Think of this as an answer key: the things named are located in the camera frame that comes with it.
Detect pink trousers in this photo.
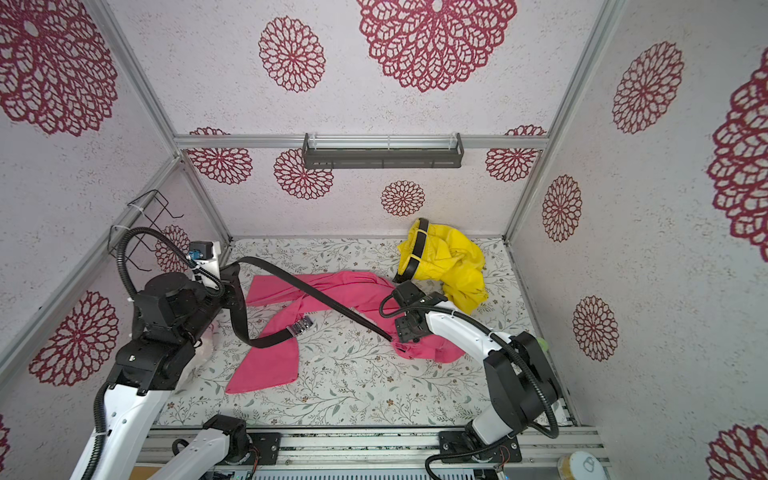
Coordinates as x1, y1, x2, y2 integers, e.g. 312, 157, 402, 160
225, 297, 464, 395

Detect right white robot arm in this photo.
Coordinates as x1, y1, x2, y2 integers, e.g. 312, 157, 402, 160
379, 281, 563, 450

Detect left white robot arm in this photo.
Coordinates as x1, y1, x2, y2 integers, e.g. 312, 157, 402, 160
71, 264, 245, 479

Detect yellow trousers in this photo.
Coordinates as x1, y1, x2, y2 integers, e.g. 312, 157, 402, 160
398, 221, 488, 314

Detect white plush toy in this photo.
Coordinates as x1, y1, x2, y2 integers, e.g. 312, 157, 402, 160
176, 322, 217, 390

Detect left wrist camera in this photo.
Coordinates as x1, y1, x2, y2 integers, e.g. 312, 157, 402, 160
187, 241, 222, 287

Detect black wire wall rack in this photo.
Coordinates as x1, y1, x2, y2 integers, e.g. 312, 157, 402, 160
107, 189, 189, 273

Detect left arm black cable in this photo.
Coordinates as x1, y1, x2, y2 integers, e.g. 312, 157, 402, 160
80, 226, 226, 480

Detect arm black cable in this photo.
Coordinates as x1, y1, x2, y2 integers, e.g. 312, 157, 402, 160
379, 293, 560, 480
80, 226, 226, 480

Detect metal base rail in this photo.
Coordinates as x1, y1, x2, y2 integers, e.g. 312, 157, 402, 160
140, 427, 607, 480

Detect black wall shelf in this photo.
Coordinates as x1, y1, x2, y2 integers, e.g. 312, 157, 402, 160
301, 133, 465, 170

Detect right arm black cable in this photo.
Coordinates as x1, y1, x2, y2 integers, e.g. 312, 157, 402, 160
379, 293, 560, 480

